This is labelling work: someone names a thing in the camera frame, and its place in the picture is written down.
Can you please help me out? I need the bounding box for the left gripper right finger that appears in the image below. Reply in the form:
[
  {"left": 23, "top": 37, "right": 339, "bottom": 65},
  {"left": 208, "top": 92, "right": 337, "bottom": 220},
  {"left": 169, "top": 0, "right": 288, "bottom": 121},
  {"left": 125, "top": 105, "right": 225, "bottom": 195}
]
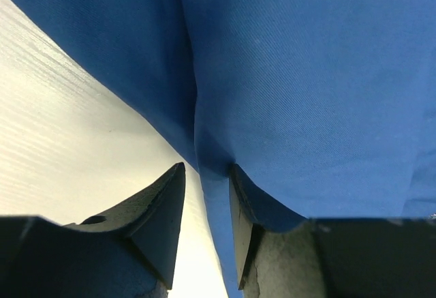
[{"left": 229, "top": 165, "right": 435, "bottom": 297}]

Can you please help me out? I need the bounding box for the blue surgical wrap cloth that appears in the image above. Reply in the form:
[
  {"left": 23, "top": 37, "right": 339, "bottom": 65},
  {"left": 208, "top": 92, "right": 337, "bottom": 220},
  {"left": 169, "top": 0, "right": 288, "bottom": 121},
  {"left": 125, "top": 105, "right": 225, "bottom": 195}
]
[{"left": 12, "top": 0, "right": 435, "bottom": 297}]

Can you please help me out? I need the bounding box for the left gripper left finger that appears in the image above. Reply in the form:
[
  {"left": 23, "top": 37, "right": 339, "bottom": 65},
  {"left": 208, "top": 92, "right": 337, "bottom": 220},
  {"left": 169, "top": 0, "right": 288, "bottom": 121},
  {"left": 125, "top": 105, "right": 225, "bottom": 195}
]
[{"left": 1, "top": 163, "right": 185, "bottom": 297}]

